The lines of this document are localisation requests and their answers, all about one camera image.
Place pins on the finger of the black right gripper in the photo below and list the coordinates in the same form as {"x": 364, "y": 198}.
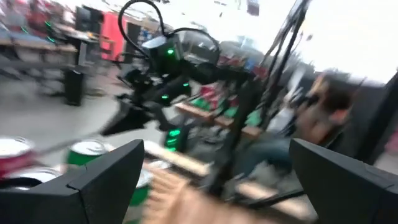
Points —
{"x": 130, "y": 119}
{"x": 132, "y": 84}

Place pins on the green mat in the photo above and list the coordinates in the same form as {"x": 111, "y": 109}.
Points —
{"x": 202, "y": 104}

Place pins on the black pole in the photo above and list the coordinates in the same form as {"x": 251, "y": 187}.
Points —
{"x": 280, "y": 62}

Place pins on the orange red panel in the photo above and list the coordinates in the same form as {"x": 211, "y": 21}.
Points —
{"x": 113, "y": 34}

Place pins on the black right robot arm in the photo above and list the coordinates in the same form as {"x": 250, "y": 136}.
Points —
{"x": 164, "y": 59}

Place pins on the wooden workbench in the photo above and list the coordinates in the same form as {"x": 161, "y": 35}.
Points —
{"x": 217, "y": 119}

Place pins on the black computer tower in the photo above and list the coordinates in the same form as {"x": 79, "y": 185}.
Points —
{"x": 74, "y": 88}

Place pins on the black computer green lights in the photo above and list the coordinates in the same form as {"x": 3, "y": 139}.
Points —
{"x": 174, "y": 138}

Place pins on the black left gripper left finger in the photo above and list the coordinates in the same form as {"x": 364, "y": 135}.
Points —
{"x": 102, "y": 189}

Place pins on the black rig post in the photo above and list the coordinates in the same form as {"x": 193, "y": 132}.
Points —
{"x": 382, "y": 124}

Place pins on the green soda can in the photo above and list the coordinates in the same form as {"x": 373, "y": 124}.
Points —
{"x": 77, "y": 158}
{"x": 141, "y": 196}

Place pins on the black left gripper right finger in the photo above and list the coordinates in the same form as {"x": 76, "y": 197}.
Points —
{"x": 345, "y": 193}

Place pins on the person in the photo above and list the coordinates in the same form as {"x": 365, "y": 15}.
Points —
{"x": 326, "y": 115}

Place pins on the grey desk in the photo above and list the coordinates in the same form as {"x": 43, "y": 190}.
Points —
{"x": 31, "y": 46}

